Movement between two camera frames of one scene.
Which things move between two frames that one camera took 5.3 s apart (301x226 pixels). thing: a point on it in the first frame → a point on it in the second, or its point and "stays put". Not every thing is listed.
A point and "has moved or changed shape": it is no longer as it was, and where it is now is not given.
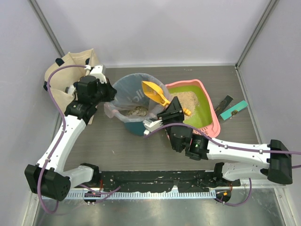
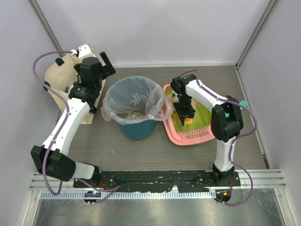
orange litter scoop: (154, 91) → (187, 121)
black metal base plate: (186, 181) stays put
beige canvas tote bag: (62, 78) stays put
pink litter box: (204, 117) has moved or changed shape
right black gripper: (171, 114) → (186, 115)
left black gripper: (106, 89) → (106, 65)
